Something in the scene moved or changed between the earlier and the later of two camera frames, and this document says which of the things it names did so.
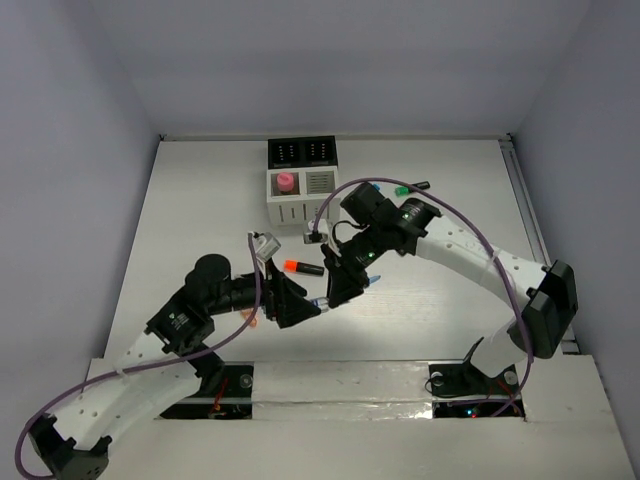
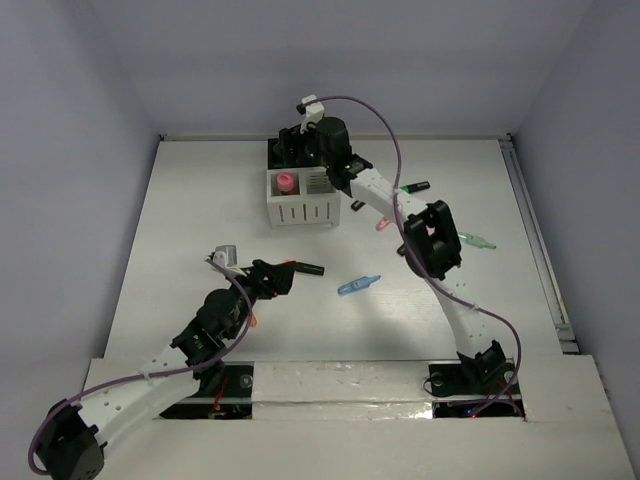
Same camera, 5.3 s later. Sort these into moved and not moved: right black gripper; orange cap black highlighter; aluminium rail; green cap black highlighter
Moved: right black gripper
Not moved: aluminium rail; orange cap black highlighter; green cap black highlighter
